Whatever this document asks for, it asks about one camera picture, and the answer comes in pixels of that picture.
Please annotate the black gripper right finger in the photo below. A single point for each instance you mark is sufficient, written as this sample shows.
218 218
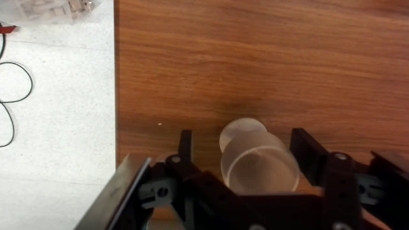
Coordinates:
336 191

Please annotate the clear plastic bag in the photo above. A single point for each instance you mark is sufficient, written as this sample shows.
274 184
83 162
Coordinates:
55 7

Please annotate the small red object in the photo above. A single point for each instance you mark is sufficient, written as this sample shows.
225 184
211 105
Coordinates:
7 28

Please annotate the wooden goblet cup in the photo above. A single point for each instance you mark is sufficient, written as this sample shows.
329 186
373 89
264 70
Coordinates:
256 170

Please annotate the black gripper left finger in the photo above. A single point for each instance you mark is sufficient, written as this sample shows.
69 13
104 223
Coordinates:
186 147

